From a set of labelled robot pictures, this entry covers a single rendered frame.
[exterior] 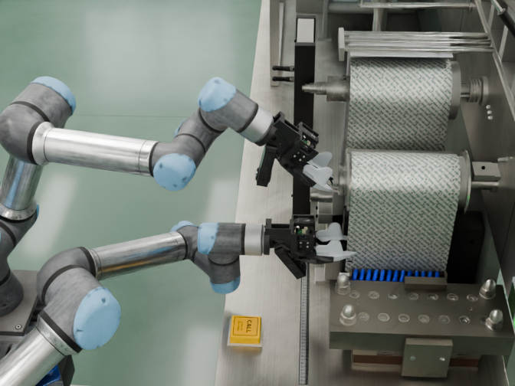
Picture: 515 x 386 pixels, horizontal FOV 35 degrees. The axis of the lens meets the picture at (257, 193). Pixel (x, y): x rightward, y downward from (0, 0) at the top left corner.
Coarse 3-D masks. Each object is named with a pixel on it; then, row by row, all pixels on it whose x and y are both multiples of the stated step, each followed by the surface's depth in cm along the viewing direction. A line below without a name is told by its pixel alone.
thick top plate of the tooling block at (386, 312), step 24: (360, 288) 188; (384, 288) 188; (456, 288) 187; (480, 288) 187; (336, 312) 182; (360, 312) 182; (384, 312) 182; (408, 312) 182; (432, 312) 181; (456, 312) 181; (480, 312) 181; (504, 312) 181; (336, 336) 179; (360, 336) 178; (384, 336) 178; (408, 336) 177; (432, 336) 177; (456, 336) 176; (480, 336) 176; (504, 336) 176
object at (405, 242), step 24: (360, 216) 182; (384, 216) 182; (408, 216) 181; (432, 216) 181; (360, 240) 187; (384, 240) 186; (408, 240) 186; (432, 240) 186; (360, 264) 192; (384, 264) 191; (408, 264) 191; (432, 264) 190
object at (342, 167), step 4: (340, 164) 182; (344, 164) 182; (340, 168) 181; (344, 168) 181; (340, 172) 180; (344, 172) 180; (340, 176) 180; (344, 176) 180; (340, 180) 180; (344, 180) 180; (340, 184) 180; (344, 184) 180; (340, 188) 181; (344, 188) 181; (340, 192) 182; (344, 192) 182
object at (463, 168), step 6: (348, 156) 181; (462, 156) 182; (348, 162) 179; (462, 162) 178; (348, 168) 178; (462, 168) 177; (348, 174) 178; (462, 174) 177; (348, 180) 178; (462, 180) 177; (348, 186) 178; (462, 186) 177; (348, 192) 179; (462, 192) 177; (462, 198) 178; (462, 204) 180
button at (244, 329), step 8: (232, 320) 195; (240, 320) 195; (248, 320) 195; (256, 320) 195; (232, 328) 193; (240, 328) 193; (248, 328) 193; (256, 328) 193; (232, 336) 191; (240, 336) 191; (248, 336) 191; (256, 336) 191
